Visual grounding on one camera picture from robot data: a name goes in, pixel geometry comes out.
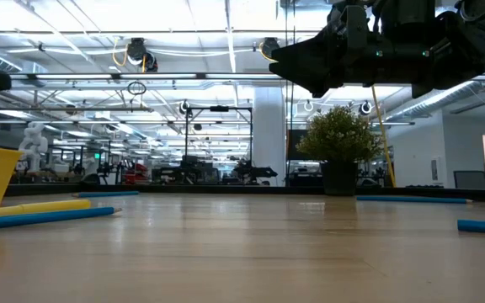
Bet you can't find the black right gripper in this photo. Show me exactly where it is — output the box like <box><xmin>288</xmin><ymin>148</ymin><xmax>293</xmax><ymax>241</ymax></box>
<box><xmin>269</xmin><ymin>0</ymin><xmax>441</xmax><ymax>100</ymax></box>

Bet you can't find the yellow highlighter pen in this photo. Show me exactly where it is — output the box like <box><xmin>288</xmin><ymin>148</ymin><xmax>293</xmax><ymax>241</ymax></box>
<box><xmin>0</xmin><ymin>198</ymin><xmax>93</xmax><ymax>219</ymax></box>

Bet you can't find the blue pencil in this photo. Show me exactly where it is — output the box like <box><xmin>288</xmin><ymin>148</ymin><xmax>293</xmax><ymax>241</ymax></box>
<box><xmin>355</xmin><ymin>194</ymin><xmax>474</xmax><ymax>205</ymax></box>
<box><xmin>0</xmin><ymin>205</ymin><xmax>121</xmax><ymax>231</ymax></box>
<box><xmin>456</xmin><ymin>219</ymin><xmax>485</xmax><ymax>235</ymax></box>
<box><xmin>72</xmin><ymin>190</ymin><xmax>141</xmax><ymax>199</ymax></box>

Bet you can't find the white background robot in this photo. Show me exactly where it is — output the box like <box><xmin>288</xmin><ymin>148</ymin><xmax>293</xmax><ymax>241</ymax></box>
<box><xmin>17</xmin><ymin>120</ymin><xmax>50</xmax><ymax>173</ymax></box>

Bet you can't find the green potted plant black pot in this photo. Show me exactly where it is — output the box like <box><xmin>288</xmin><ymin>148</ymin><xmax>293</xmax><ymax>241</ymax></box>
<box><xmin>296</xmin><ymin>104</ymin><xmax>383</xmax><ymax>197</ymax></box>

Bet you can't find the white building column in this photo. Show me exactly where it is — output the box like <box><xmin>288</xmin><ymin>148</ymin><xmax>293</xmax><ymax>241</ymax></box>
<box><xmin>253</xmin><ymin>86</ymin><xmax>288</xmax><ymax>187</ymax></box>

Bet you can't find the black background screen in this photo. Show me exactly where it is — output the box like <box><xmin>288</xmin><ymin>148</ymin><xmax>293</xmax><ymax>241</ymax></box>
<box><xmin>286</xmin><ymin>129</ymin><xmax>311</xmax><ymax>162</ymax></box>

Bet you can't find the black background robot workstation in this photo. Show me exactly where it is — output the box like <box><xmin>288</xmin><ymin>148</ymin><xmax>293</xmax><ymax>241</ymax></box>
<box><xmin>232</xmin><ymin>158</ymin><xmax>280</xmax><ymax>185</ymax></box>
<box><xmin>152</xmin><ymin>154</ymin><xmax>222</xmax><ymax>185</ymax></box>

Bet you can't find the red background cart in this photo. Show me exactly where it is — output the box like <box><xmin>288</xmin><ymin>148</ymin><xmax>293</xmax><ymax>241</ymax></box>
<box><xmin>122</xmin><ymin>162</ymin><xmax>149</xmax><ymax>185</ymax></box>

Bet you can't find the grey office chair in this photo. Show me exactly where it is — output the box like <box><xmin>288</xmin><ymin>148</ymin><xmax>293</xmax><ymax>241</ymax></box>
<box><xmin>453</xmin><ymin>169</ymin><xmax>485</xmax><ymax>189</ymax></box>

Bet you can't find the black ceiling cable reel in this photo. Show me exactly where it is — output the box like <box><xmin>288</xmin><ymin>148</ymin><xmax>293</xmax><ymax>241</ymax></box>
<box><xmin>260</xmin><ymin>36</ymin><xmax>284</xmax><ymax>62</ymax></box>
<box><xmin>125</xmin><ymin>36</ymin><xmax>159</xmax><ymax>73</ymax></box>

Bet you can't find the black hanging cable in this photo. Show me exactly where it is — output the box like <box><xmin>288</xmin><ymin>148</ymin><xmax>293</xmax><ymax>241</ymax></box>
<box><xmin>284</xmin><ymin>0</ymin><xmax>290</xmax><ymax>186</ymax></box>
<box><xmin>290</xmin><ymin>0</ymin><xmax>296</xmax><ymax>131</ymax></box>

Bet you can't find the black background frame rig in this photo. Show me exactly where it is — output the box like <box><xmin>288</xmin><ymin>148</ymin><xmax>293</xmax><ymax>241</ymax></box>
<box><xmin>183</xmin><ymin>104</ymin><xmax>254</xmax><ymax>186</ymax></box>

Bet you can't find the yellow hanging cord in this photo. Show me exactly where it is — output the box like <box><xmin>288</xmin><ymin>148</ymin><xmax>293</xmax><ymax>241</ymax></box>
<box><xmin>370</xmin><ymin>85</ymin><xmax>397</xmax><ymax>189</ymax></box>

